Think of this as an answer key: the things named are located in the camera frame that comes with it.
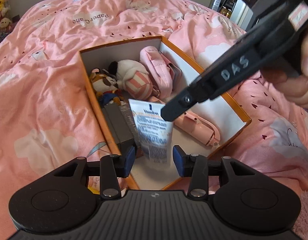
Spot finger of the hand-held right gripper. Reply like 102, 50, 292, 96
160, 76, 216, 122

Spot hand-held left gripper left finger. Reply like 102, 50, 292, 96
48, 146, 136, 197

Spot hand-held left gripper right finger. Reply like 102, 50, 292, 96
172, 145, 257, 197

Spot pink handheld fan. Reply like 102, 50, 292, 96
174, 112, 221, 150

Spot white lotion tube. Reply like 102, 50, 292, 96
128, 99, 174, 164

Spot grey-brown cardboard box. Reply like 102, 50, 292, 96
102, 104, 134, 150

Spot printed card box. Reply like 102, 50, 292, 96
119, 104, 142, 147

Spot pink fabric pouch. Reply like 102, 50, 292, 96
140, 45, 182, 99

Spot orange cardboard box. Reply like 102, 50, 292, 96
79, 35, 252, 190

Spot white plush toy striped pants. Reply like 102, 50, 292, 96
108, 59, 154, 98

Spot brown and white plush toy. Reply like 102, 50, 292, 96
89, 68, 123, 105

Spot person's right hand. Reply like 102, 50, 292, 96
262, 22, 308, 108

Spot pink printed blanket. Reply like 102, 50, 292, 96
0, 0, 308, 198

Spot fluffy pink rug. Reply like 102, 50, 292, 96
292, 189, 308, 240

